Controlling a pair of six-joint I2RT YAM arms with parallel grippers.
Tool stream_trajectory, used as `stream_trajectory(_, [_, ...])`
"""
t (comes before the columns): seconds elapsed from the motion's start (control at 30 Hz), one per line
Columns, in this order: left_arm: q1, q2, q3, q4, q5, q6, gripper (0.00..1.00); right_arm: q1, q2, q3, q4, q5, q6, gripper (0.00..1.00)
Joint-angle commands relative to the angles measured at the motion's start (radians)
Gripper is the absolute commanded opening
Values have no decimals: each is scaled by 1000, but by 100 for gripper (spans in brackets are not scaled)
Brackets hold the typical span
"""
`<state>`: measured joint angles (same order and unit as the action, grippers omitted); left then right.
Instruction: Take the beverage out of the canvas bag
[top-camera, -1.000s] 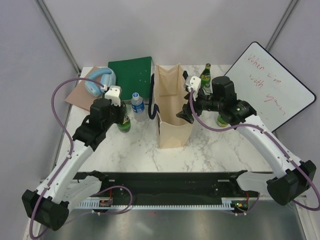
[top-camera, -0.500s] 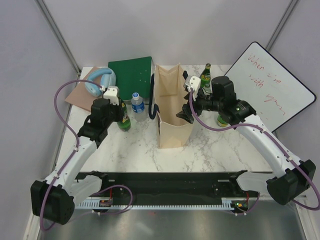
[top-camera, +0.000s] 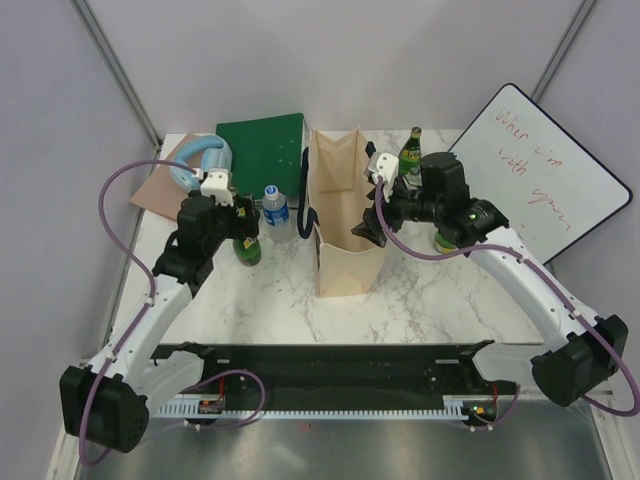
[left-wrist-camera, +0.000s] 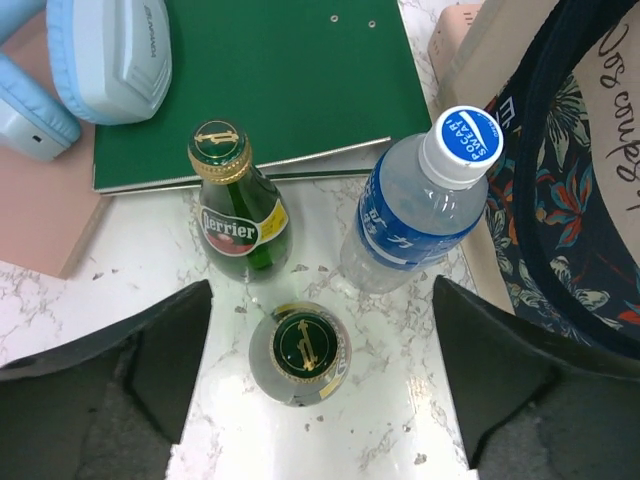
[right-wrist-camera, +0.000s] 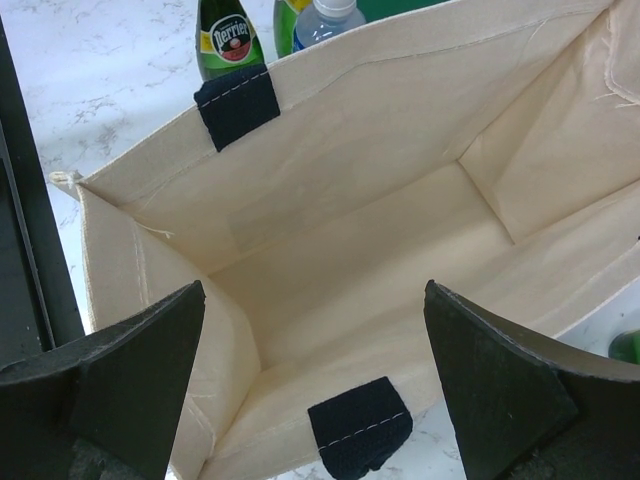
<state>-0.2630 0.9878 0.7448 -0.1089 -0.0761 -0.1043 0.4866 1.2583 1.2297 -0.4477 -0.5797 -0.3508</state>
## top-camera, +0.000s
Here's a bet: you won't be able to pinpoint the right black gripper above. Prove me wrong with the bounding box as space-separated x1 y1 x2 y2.
352 173 443 248

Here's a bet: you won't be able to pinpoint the blue-capped water bottle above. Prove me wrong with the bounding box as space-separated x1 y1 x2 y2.
262 185 293 244

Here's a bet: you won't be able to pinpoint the beige canvas tote bag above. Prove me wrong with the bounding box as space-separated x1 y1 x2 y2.
297 128 386 297

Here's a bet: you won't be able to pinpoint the green Perrier glass bottle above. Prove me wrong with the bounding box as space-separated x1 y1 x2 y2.
398 126 422 176

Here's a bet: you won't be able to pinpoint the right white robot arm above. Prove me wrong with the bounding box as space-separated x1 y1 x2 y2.
352 152 639 407

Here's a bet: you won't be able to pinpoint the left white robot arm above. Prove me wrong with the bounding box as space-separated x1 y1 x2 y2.
59 193 259 453

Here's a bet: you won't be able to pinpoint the light blue headphones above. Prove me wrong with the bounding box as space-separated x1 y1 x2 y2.
169 135 233 192

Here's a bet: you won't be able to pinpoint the pink brown notebook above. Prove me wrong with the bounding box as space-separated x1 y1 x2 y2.
130 133 202 222

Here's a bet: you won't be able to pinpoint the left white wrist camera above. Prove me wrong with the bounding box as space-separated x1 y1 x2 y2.
195 168 234 207

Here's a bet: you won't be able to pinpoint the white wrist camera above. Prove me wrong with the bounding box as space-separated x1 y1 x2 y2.
365 152 399 197
195 168 234 207

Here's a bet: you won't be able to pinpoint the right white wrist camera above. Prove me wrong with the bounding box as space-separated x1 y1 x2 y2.
365 152 399 197

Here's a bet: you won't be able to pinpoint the green ring binder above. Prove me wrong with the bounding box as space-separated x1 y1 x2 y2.
215 113 305 199

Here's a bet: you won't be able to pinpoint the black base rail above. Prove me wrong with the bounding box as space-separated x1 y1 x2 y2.
152 342 516 409

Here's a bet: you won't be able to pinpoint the white whiteboard black frame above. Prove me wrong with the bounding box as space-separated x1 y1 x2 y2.
450 83 633 263

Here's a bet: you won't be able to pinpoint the white cable duct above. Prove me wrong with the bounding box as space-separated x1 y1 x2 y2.
152 395 492 421

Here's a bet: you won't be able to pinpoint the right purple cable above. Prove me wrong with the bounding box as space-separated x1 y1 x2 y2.
374 174 640 417

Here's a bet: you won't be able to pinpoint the purple cable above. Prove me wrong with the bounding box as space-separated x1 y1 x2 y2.
374 174 640 417
78 159 206 467

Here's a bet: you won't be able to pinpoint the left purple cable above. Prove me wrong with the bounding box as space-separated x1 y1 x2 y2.
78 159 206 467

